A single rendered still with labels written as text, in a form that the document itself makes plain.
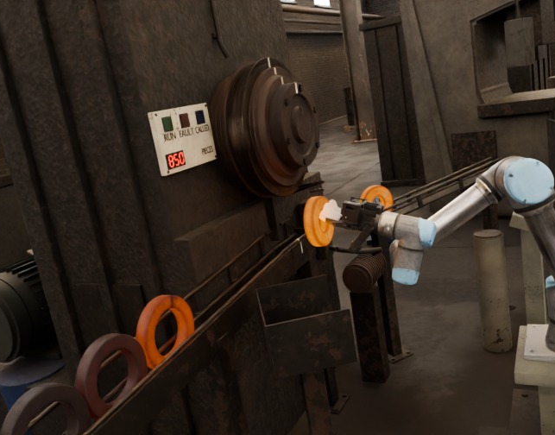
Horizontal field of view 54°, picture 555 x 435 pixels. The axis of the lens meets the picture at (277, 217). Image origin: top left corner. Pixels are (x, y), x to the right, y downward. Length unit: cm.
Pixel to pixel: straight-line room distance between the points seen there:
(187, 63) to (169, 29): 11
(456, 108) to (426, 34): 60
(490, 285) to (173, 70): 154
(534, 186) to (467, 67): 286
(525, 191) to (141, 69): 108
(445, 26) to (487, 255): 241
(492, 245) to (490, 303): 26
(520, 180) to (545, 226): 15
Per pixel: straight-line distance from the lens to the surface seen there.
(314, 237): 164
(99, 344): 126
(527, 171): 158
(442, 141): 450
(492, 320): 251
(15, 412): 116
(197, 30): 184
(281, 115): 173
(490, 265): 241
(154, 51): 165
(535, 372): 186
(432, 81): 449
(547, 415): 199
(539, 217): 163
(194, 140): 169
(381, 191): 234
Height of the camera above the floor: 124
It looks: 13 degrees down
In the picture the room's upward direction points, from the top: 10 degrees counter-clockwise
